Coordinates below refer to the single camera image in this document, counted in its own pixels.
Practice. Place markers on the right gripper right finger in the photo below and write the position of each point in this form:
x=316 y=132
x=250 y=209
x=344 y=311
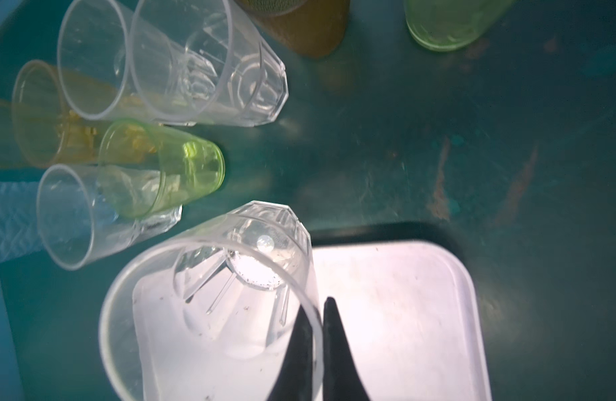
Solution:
x=341 y=380

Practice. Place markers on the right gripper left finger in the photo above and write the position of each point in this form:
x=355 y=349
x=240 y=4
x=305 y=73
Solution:
x=294 y=381

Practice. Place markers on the lilac plastic tray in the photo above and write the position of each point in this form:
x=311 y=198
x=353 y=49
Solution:
x=410 y=315

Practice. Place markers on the clear faceted glass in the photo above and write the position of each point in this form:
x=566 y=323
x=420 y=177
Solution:
x=209 y=313
x=78 y=225

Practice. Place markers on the small green glass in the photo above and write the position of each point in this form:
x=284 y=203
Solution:
x=145 y=169

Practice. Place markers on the tall blue frosted glass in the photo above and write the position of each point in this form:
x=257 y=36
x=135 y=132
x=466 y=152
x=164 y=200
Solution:
x=18 y=220

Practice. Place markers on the clear glass back right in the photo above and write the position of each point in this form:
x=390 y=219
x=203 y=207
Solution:
x=204 y=62

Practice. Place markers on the dark amber dimpled glass back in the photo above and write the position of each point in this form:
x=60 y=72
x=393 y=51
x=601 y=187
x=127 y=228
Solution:
x=312 y=28

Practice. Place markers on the short orange glass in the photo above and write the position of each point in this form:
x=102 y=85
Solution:
x=47 y=130

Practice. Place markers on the tall green glass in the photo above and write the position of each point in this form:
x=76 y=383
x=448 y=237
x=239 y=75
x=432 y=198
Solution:
x=447 y=25

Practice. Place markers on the tall amber glass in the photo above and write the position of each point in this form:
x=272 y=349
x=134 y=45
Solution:
x=10 y=155

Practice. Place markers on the clear glass back left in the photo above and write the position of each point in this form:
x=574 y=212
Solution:
x=92 y=62

